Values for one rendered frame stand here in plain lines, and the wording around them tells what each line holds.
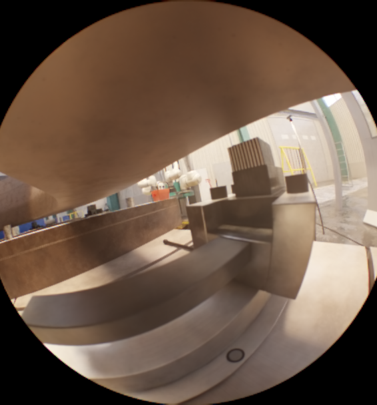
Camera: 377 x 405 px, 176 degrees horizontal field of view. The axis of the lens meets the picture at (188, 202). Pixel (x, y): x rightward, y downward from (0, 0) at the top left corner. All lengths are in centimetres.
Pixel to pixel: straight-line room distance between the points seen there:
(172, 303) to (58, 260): 93
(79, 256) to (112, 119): 94
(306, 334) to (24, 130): 69
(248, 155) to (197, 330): 44
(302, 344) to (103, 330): 44
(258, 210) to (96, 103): 37
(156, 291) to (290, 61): 34
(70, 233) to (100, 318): 85
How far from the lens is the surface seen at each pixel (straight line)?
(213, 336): 28
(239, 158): 38
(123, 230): 110
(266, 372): 42
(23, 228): 579
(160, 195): 140
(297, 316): 49
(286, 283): 30
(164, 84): 17
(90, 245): 102
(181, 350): 28
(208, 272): 20
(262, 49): 17
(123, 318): 17
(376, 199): 238
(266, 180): 35
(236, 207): 35
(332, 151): 279
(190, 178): 170
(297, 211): 22
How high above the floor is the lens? 72
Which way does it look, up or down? 5 degrees down
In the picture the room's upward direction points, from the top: 11 degrees counter-clockwise
